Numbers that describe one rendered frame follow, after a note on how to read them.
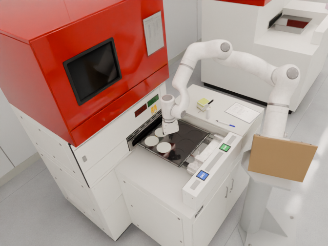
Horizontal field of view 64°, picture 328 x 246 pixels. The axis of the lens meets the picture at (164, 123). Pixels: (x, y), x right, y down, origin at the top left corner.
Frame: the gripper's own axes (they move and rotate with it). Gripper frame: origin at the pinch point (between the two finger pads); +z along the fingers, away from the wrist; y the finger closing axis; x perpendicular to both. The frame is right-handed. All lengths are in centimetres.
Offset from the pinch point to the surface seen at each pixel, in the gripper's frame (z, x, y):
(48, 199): 98, 60, -116
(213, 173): 2.0, -36.1, 12.8
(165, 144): 8.1, 2.1, -4.1
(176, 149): 8.1, -4.7, 1.6
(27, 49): -79, -9, -58
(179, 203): 16.0, -39.2, -9.4
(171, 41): 58, 266, 88
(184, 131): 8.1, 9.6, 13.2
